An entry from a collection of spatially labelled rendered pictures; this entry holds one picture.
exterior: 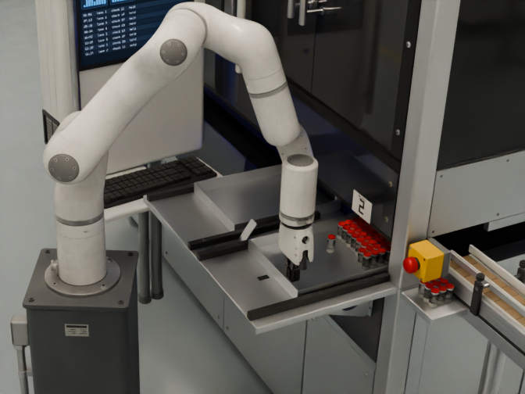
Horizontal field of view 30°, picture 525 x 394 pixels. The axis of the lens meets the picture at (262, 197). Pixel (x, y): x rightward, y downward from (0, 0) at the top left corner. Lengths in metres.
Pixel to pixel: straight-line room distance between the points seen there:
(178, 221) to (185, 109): 0.57
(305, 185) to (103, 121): 0.48
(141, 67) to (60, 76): 0.79
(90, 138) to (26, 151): 2.86
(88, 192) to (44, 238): 1.99
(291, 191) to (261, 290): 0.30
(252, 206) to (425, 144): 0.68
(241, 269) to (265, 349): 0.83
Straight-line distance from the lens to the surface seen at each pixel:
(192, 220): 2.72
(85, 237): 2.41
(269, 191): 2.87
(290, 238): 2.35
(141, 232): 3.44
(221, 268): 2.52
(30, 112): 5.52
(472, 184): 2.46
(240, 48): 2.13
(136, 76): 2.19
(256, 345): 3.37
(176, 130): 3.19
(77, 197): 2.37
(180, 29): 2.10
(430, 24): 2.19
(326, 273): 2.52
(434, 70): 2.23
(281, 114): 2.19
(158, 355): 3.65
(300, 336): 3.05
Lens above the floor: 2.27
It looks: 29 degrees down
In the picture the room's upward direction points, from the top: 3 degrees clockwise
